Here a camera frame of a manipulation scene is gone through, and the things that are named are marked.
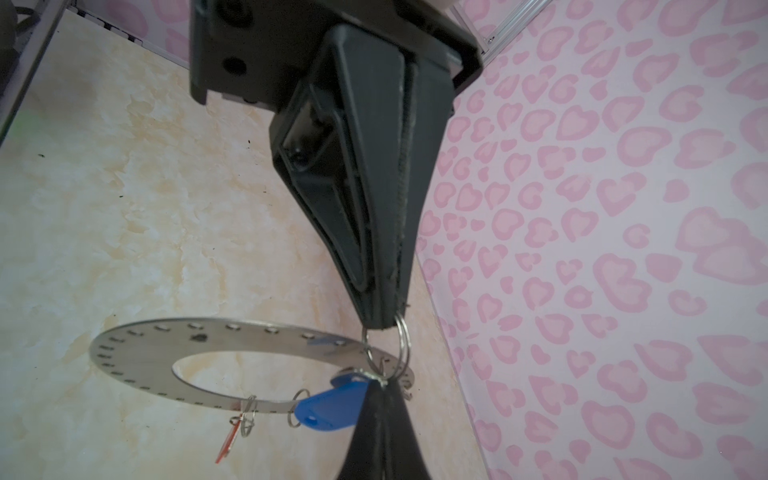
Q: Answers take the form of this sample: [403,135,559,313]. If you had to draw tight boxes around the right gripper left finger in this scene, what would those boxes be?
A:
[337,381,386,480]

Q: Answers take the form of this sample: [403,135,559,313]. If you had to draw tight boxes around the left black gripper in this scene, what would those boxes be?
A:
[189,1,483,329]

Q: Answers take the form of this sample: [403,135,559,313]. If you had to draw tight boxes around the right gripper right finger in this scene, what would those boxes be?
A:
[383,382,431,480]

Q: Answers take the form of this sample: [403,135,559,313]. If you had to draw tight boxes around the key with blue tag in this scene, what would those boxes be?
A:
[285,331,383,431]

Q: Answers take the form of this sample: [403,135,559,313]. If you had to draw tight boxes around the small split key ring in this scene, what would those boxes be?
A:
[359,311,413,383]

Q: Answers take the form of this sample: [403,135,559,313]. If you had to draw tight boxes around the key with red tag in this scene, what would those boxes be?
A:
[215,395,258,464]

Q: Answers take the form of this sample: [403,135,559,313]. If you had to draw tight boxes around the perforated metal ring disc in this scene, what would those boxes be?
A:
[89,317,415,411]

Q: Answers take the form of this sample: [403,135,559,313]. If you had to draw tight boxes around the left corner aluminium post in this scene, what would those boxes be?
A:
[446,0,551,65]

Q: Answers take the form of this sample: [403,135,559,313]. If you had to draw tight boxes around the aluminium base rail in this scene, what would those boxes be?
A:
[1,0,70,141]

